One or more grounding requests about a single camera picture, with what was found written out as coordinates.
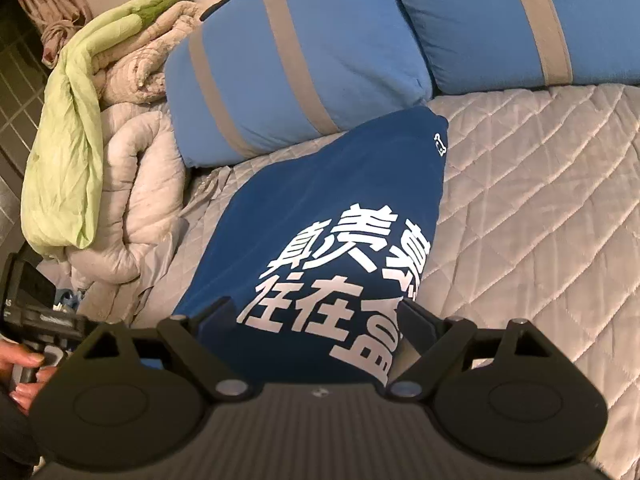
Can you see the grey quilted bed cover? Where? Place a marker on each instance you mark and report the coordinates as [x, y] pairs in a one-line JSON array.
[[539, 220]]

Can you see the pink knotted curtain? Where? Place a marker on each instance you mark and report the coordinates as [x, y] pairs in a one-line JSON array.
[[57, 21]]

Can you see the left blue striped pillow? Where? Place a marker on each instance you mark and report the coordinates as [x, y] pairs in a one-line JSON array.
[[260, 75]]

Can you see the light green cloth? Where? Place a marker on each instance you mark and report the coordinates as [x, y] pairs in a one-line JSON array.
[[63, 179]]

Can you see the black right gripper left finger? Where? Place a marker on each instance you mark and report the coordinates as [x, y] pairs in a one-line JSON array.
[[128, 397]]

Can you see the blue striped pillow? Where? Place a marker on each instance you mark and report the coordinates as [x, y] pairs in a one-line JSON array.
[[481, 45], [260, 75]]

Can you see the dark blue fleece sweatshirt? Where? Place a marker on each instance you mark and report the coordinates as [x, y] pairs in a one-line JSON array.
[[303, 275]]

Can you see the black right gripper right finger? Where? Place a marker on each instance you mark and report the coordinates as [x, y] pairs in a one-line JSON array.
[[507, 395]]

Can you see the person's left hand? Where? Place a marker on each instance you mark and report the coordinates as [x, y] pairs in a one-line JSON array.
[[15, 360]]

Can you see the beige rolled comforter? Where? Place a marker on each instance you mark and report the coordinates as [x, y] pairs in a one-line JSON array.
[[141, 218]]

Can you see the right blue striped pillow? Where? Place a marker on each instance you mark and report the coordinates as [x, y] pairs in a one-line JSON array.
[[481, 45]]

